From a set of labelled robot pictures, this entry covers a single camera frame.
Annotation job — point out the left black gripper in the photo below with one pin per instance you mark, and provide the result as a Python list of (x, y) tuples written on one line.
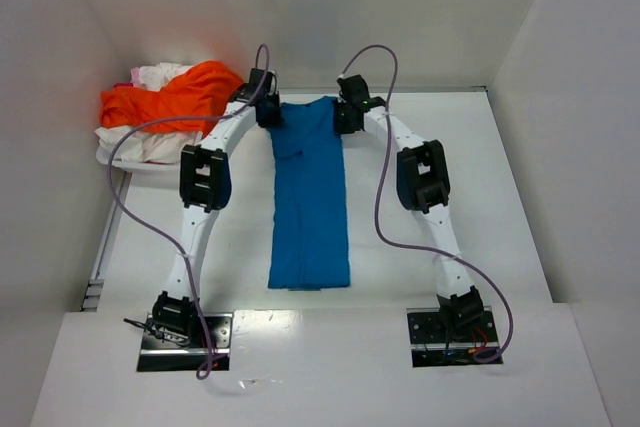
[(270, 113)]

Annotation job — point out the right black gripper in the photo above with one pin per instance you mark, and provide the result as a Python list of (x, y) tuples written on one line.
[(345, 118)]

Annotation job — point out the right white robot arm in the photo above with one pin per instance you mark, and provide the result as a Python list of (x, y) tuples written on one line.
[(423, 187)]

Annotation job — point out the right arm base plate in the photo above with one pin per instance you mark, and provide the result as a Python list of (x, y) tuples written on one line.
[(433, 346)]

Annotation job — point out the blue t shirt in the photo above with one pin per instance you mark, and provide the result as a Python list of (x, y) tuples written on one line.
[(310, 245)]

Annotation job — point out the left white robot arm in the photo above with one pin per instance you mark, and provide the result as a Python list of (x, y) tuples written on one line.
[(205, 189)]

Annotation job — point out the orange t shirt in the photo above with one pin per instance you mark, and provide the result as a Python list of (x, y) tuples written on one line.
[(202, 91)]

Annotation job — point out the white t shirt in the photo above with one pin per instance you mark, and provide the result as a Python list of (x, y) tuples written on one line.
[(134, 144)]

